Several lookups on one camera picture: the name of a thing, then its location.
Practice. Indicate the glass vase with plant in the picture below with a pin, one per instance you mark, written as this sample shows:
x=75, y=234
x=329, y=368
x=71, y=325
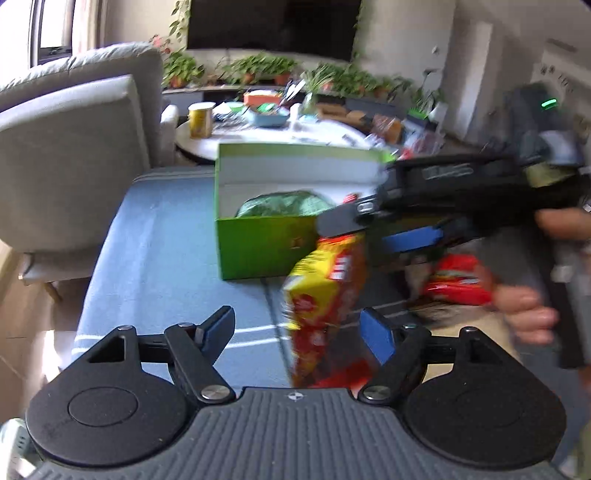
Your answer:
x=311, y=97

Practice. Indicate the red snack packet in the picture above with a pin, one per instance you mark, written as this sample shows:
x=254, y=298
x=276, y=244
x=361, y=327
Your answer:
x=457, y=279

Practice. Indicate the white power strip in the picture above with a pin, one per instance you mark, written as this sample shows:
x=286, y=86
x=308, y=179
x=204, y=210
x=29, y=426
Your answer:
x=14, y=452

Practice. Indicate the yellow can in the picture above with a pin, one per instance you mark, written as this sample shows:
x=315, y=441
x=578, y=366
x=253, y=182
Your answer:
x=202, y=120

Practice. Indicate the large-leaf plant in white pot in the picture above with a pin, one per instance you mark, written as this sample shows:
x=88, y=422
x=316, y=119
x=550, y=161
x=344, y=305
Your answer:
x=434, y=99

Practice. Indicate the small white bottle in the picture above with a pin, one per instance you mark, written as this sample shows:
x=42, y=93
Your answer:
x=295, y=115

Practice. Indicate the blue striped tablecloth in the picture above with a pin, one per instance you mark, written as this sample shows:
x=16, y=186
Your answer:
x=152, y=258

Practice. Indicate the yellow red snack bag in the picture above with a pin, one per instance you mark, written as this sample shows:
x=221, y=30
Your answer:
x=323, y=295

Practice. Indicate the person's right hand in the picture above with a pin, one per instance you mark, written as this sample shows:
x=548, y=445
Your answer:
x=526, y=309

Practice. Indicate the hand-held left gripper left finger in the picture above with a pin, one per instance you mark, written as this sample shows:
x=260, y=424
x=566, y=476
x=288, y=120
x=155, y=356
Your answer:
x=217, y=332

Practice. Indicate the open brown cardboard box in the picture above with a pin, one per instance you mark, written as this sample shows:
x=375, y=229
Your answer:
x=344, y=114

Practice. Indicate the hanging vine plant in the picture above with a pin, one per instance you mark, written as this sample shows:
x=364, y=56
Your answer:
x=359, y=27
x=180, y=18

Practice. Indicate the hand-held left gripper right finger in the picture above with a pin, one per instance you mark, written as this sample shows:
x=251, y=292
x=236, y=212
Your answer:
x=375, y=333

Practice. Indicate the clear storage bin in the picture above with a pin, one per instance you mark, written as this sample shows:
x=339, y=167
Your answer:
x=425, y=141

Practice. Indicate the row of potted plants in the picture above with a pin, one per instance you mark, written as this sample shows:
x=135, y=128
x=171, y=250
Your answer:
x=258, y=69

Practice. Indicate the green cardboard box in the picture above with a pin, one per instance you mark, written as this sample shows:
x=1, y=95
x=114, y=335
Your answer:
x=258, y=249

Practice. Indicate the grey sofa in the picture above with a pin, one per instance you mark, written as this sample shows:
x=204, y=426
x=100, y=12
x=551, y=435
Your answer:
x=69, y=161

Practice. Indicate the green snack packet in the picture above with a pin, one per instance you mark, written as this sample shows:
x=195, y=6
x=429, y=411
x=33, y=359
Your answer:
x=281, y=203

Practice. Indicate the window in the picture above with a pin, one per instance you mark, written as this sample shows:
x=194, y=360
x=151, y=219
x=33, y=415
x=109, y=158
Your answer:
x=53, y=27

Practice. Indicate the orange box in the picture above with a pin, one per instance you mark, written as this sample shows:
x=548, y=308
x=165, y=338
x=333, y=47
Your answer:
x=261, y=98

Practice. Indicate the black television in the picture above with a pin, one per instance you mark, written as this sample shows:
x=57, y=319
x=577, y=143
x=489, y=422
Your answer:
x=272, y=23

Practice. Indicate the light blue basket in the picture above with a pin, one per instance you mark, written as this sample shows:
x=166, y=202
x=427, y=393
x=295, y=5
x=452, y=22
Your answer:
x=268, y=119

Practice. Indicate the green black box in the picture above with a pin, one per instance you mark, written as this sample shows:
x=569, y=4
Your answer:
x=419, y=114

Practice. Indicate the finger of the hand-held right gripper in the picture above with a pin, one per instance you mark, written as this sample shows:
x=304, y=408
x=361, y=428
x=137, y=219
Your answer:
x=411, y=240
x=346, y=219

